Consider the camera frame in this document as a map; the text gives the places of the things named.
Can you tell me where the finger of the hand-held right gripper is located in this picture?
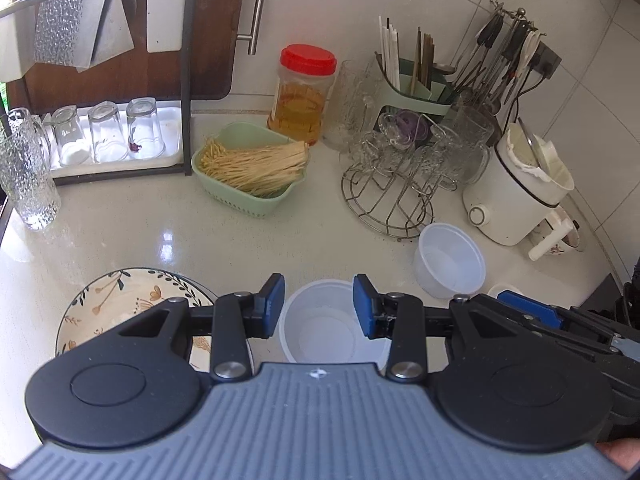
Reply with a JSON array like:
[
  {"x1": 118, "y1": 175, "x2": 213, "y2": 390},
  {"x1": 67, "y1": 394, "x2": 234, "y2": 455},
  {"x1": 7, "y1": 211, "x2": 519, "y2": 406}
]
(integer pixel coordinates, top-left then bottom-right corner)
[{"x1": 472, "y1": 290, "x2": 640, "y2": 361}]

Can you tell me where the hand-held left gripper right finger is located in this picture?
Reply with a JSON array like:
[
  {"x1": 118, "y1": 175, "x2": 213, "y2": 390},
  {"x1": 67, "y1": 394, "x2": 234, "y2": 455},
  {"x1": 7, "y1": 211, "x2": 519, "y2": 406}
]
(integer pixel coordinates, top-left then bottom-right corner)
[{"x1": 352, "y1": 274, "x2": 526, "y2": 382}]

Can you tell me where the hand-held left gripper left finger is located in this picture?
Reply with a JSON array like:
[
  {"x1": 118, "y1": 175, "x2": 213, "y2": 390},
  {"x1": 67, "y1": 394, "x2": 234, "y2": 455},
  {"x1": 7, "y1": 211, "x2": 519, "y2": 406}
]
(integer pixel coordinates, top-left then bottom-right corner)
[{"x1": 107, "y1": 273, "x2": 287, "y2": 382}]

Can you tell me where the small white ceramic bowl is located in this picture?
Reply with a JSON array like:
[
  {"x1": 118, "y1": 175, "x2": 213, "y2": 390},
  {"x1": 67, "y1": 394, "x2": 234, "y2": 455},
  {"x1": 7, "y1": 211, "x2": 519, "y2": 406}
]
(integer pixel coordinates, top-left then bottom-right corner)
[{"x1": 487, "y1": 284, "x2": 525, "y2": 302}]

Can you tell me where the translucent plastic bowl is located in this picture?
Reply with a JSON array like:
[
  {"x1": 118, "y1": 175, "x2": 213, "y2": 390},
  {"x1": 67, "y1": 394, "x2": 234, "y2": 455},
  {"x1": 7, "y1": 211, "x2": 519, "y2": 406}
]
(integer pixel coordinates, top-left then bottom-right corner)
[
  {"x1": 277, "y1": 278, "x2": 391, "y2": 377},
  {"x1": 414, "y1": 222, "x2": 487, "y2": 301}
]

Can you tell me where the cream plate dark leaf rim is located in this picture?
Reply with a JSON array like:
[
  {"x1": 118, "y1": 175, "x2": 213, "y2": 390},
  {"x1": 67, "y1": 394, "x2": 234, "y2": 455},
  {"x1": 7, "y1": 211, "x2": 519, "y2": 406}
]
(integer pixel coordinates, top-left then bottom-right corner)
[{"x1": 55, "y1": 267, "x2": 217, "y2": 372}]

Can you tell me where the person's right hand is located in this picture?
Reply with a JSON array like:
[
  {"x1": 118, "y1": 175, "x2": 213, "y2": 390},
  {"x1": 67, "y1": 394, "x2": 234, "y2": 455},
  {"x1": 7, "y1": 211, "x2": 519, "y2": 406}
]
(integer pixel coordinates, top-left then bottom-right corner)
[{"x1": 596, "y1": 438, "x2": 640, "y2": 472}]

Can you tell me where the white floral mug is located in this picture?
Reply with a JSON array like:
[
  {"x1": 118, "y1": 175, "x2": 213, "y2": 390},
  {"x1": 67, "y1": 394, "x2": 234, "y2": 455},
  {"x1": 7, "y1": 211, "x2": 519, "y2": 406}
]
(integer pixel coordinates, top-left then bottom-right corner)
[{"x1": 529, "y1": 205, "x2": 586, "y2": 261}]

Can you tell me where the green plastic basket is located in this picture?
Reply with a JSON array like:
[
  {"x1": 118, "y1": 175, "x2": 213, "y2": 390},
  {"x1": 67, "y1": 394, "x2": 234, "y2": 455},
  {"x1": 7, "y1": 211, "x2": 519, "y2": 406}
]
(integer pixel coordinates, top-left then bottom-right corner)
[{"x1": 191, "y1": 121, "x2": 311, "y2": 219}]

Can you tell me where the white electric cooking pot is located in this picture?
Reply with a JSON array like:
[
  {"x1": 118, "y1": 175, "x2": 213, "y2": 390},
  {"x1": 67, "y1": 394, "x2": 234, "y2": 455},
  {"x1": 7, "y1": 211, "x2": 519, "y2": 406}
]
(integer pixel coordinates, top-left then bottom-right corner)
[{"x1": 462, "y1": 119, "x2": 576, "y2": 247}]

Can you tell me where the bundle of dried noodles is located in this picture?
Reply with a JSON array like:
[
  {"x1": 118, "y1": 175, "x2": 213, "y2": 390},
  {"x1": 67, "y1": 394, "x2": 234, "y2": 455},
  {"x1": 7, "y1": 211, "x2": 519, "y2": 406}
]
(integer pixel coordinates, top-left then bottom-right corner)
[{"x1": 200, "y1": 140, "x2": 310, "y2": 199}]

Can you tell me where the group of clear glass mugs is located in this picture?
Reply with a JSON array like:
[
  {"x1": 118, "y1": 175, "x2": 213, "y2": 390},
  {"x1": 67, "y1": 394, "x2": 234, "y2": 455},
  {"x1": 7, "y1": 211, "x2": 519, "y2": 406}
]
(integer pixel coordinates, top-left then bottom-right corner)
[{"x1": 350, "y1": 105, "x2": 497, "y2": 193}]

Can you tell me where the white drip tray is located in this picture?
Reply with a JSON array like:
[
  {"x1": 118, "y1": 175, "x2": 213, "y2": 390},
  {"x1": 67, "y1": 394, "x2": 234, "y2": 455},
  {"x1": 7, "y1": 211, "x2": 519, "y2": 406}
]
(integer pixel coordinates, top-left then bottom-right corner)
[{"x1": 46, "y1": 101, "x2": 185, "y2": 180}]

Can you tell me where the clear ribbed glass tumbler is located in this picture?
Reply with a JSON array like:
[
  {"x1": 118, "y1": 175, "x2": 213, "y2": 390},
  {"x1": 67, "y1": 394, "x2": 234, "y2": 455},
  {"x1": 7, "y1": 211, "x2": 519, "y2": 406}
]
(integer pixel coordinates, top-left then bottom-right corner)
[{"x1": 322, "y1": 60, "x2": 382, "y2": 154}]

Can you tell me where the red lid plastic jar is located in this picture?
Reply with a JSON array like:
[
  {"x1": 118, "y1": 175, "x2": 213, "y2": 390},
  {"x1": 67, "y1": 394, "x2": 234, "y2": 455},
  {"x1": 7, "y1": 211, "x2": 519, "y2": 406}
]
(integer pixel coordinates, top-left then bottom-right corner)
[{"x1": 267, "y1": 44, "x2": 338, "y2": 147}]

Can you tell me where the small clear drinking glass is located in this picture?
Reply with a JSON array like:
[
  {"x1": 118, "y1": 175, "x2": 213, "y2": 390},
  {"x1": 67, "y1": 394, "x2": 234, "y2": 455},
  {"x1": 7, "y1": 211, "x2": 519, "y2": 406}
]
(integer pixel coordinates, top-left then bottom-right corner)
[
  {"x1": 126, "y1": 97, "x2": 166, "y2": 160},
  {"x1": 88, "y1": 101, "x2": 130, "y2": 163},
  {"x1": 50, "y1": 106, "x2": 94, "y2": 166}
]

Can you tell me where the green cutlery holder with chopsticks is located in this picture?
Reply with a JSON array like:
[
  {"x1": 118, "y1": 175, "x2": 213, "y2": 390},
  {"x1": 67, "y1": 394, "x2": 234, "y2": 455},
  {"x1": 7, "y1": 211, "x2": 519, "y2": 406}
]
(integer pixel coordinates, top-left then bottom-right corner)
[{"x1": 375, "y1": 15, "x2": 462, "y2": 117}]

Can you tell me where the black metal dish rack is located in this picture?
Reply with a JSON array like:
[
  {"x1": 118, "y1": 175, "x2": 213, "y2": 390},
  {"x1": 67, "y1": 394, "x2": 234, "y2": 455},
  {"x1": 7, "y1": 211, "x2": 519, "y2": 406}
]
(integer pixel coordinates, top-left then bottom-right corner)
[{"x1": 0, "y1": 0, "x2": 197, "y2": 179}]

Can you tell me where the hanging utensil rack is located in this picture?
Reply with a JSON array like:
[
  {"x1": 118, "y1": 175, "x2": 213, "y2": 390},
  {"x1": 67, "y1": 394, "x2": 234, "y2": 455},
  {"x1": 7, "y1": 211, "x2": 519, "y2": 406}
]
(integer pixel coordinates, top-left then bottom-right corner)
[{"x1": 452, "y1": 0, "x2": 547, "y2": 107}]

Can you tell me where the brown wooden cutting board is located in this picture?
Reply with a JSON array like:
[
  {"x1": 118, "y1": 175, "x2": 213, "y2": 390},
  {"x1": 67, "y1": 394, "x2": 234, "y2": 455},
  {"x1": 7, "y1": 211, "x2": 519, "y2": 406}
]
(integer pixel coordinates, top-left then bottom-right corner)
[{"x1": 7, "y1": 0, "x2": 251, "y2": 107}]

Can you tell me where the tall textured glass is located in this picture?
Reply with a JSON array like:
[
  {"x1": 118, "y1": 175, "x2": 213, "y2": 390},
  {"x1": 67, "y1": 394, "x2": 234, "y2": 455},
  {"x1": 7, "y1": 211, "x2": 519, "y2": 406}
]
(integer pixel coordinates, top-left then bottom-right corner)
[{"x1": 0, "y1": 110, "x2": 62, "y2": 231}]

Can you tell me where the white rack container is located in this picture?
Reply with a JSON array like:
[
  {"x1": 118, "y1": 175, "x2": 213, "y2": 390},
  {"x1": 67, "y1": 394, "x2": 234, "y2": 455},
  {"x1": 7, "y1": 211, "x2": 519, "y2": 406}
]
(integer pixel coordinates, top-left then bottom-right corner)
[
  {"x1": 0, "y1": 10, "x2": 39, "y2": 81},
  {"x1": 146, "y1": 0, "x2": 189, "y2": 54}
]

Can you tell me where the silver embossed foil sheet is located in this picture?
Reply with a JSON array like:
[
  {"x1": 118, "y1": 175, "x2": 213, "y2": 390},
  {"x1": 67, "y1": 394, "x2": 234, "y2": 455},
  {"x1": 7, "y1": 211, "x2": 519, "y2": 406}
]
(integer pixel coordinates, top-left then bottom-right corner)
[{"x1": 31, "y1": 0, "x2": 136, "y2": 74}]

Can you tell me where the wire cup holder stand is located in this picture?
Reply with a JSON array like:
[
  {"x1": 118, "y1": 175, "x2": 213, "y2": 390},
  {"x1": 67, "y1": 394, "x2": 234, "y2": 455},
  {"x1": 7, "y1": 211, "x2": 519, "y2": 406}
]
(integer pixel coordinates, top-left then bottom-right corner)
[{"x1": 341, "y1": 110, "x2": 453, "y2": 238}]

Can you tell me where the black wall socket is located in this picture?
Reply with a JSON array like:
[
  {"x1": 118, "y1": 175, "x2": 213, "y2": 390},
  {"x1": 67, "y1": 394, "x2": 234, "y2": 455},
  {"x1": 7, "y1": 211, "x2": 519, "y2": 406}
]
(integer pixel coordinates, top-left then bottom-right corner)
[{"x1": 530, "y1": 42, "x2": 564, "y2": 81}]

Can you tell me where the steel bar handle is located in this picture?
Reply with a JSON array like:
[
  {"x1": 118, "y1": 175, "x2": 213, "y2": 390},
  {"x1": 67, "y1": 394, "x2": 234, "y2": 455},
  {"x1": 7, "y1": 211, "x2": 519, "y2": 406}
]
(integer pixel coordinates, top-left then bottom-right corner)
[{"x1": 236, "y1": 0, "x2": 271, "y2": 56}]

